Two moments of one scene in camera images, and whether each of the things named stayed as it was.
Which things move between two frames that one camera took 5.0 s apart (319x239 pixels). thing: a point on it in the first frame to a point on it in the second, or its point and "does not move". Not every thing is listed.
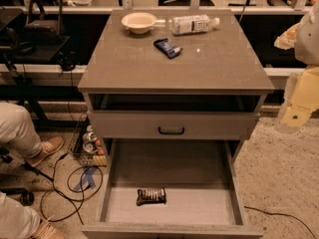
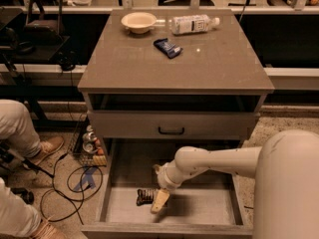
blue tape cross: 88,177 does not move
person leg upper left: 18,130 does not move
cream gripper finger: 292,118 to 160,199
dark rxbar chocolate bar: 151,195 does not move
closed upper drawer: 174,125 does not move
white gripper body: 309,44 to 162,177
